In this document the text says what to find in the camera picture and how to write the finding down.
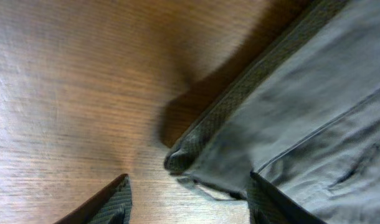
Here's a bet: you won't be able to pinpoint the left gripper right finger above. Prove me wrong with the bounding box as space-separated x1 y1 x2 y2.
247 172 326 224

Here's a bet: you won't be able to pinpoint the grey cargo shorts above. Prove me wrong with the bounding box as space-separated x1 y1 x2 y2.
164 0 380 223

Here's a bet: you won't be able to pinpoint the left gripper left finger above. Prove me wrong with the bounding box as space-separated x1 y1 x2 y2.
55 174 133 224

